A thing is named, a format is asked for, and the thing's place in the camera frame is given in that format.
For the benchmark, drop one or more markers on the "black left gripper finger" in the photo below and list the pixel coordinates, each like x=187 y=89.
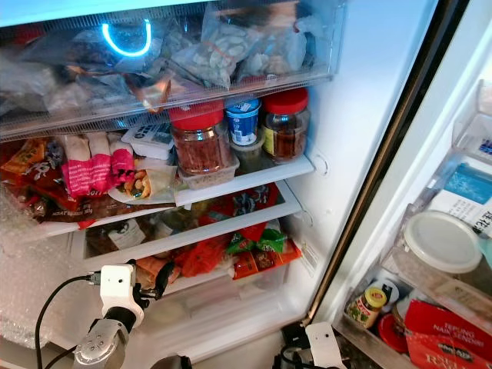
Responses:
x=165 y=275

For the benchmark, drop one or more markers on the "pink wrapped food package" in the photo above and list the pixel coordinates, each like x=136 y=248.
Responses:
x=96 y=169

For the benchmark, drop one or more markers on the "clear plastic food box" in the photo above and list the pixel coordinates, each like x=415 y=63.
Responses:
x=207 y=178

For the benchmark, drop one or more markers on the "orange snack bag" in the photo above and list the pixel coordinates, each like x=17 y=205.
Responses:
x=31 y=157

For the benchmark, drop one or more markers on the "white-edged glass fridge shelf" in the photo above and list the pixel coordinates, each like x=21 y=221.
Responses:
x=277 y=171

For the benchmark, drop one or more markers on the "black fridge door hinge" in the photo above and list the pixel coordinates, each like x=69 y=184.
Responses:
x=294 y=334

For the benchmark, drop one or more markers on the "white-lidded round container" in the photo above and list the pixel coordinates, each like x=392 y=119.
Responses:
x=442 y=242

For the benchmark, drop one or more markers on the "green and red snack packet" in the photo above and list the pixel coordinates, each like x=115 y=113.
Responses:
x=257 y=244

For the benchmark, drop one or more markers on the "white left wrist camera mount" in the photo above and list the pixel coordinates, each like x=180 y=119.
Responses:
x=119 y=292

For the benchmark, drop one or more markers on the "clear bubble wrap sheet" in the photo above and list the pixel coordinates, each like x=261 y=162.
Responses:
x=31 y=261

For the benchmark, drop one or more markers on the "blue and white carton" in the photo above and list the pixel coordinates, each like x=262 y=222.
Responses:
x=465 y=192

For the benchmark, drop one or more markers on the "white tub with dark label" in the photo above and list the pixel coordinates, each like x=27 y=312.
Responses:
x=150 y=140

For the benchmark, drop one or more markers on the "red round tin lid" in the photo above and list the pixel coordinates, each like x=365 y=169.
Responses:
x=392 y=332

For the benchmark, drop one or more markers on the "red-lidded labelled glass jar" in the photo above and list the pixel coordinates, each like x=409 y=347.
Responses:
x=284 y=127

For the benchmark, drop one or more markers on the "white fridge door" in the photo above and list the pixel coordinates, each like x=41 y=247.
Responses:
x=430 y=100

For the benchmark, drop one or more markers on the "yellow-lidded sauce jar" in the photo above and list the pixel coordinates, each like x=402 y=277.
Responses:
x=367 y=306

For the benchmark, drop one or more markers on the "clear bag of frozen food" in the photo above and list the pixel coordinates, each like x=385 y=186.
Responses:
x=231 y=46

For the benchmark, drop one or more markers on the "blue yoghurt cup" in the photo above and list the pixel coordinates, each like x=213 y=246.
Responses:
x=242 y=121

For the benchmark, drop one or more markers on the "wide red-lidded plastic jar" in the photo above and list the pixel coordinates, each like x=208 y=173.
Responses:
x=200 y=142

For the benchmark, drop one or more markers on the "plastic-wrapped plate of food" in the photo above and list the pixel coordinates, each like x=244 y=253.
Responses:
x=146 y=184

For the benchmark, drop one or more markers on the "red cardboard box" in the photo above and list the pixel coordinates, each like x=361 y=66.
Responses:
x=446 y=338

